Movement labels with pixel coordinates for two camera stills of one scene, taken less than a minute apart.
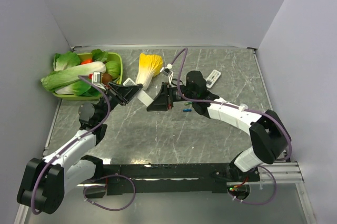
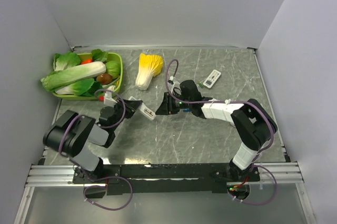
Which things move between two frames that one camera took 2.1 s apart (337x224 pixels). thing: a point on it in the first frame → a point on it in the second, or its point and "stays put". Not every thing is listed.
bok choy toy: [83, 87] stays put
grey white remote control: [145, 98] → [147, 112]
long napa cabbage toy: [49, 81] stays put
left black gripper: [123, 94] → [131, 106]
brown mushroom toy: [106, 78] stays put
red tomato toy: [87, 61] stays put
